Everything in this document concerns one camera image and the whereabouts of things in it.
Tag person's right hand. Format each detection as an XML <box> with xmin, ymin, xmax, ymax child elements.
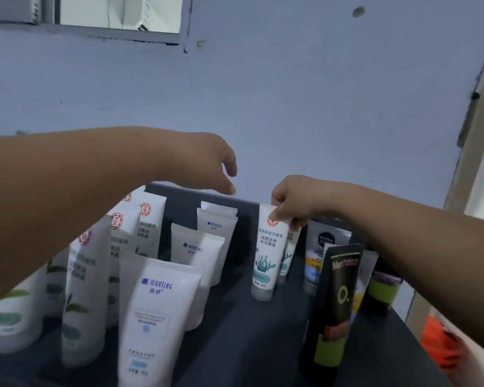
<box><xmin>270</xmin><ymin>175</ymin><xmax>357</xmax><ymax>230</ymax></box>

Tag person's left hand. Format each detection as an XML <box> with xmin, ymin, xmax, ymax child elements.
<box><xmin>168</xmin><ymin>130</ymin><xmax>239</xmax><ymax>196</ymax></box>

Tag dark grey shelf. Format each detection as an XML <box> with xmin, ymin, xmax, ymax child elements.
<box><xmin>0</xmin><ymin>182</ymin><xmax>454</xmax><ymax>387</ymax></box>

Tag row of green-leaf tubes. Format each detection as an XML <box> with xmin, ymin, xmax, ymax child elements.
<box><xmin>0</xmin><ymin>185</ymin><xmax>168</xmax><ymax>367</ymax></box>

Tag person's right forearm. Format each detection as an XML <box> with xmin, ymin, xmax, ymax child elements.
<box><xmin>340</xmin><ymin>187</ymin><xmax>484</xmax><ymax>359</ymax></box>

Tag person's left forearm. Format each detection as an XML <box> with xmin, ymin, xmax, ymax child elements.
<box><xmin>0</xmin><ymin>126</ymin><xmax>178</xmax><ymax>307</ymax></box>

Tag white air conditioner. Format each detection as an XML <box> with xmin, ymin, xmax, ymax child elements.
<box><xmin>123</xmin><ymin>0</ymin><xmax>162</xmax><ymax>32</ymax></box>

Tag grey framed window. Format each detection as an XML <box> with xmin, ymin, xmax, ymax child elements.
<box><xmin>0</xmin><ymin>0</ymin><xmax>194</xmax><ymax>47</ymax></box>

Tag wooden door frame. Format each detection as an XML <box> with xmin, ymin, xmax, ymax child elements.
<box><xmin>405</xmin><ymin>21</ymin><xmax>484</xmax><ymax>339</ymax></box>

